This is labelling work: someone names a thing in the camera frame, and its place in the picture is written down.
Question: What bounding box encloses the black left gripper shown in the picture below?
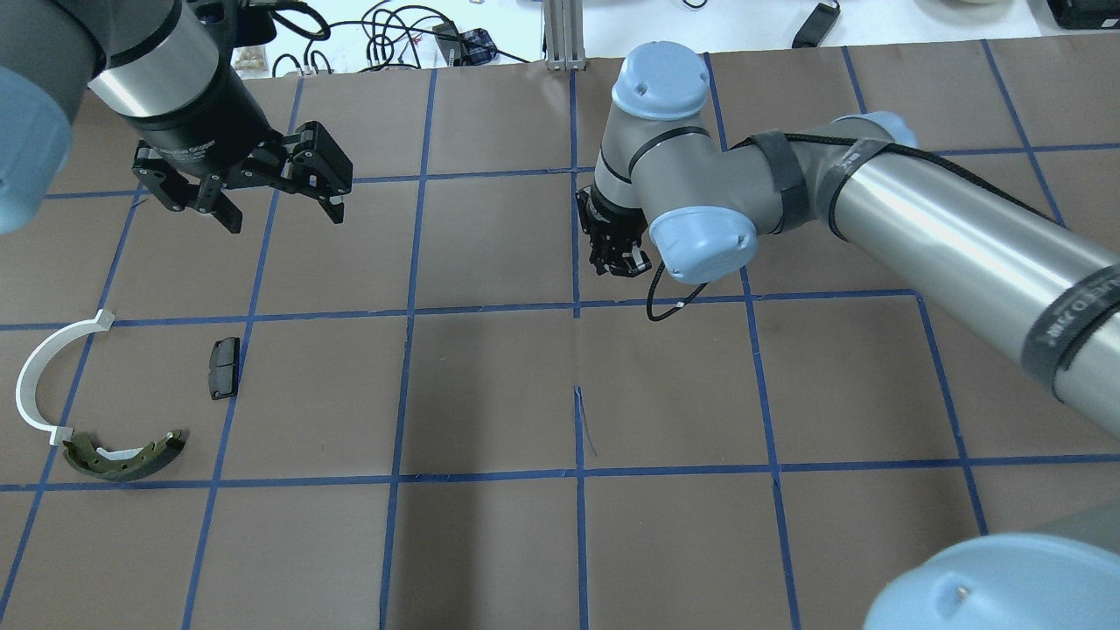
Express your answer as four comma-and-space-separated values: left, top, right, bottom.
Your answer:
131, 70, 354, 235

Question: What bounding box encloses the grey brake pad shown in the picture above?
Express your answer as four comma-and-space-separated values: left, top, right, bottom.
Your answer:
207, 339, 241, 400

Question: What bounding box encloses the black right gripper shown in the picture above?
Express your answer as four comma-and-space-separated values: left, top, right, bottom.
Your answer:
576, 189, 651, 278

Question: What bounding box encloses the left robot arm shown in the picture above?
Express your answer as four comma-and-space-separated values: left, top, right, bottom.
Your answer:
1, 1, 353, 233

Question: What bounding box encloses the white curved plastic piece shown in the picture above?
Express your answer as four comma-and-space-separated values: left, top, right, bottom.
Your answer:
15, 311, 116, 446

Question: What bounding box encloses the aluminium frame post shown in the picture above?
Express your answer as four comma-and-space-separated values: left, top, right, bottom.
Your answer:
542, 0, 585, 72

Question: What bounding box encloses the olive brake shoe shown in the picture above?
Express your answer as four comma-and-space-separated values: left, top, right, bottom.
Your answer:
60, 430, 186, 483

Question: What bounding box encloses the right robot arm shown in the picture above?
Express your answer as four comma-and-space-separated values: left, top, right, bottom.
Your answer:
573, 41, 1119, 433

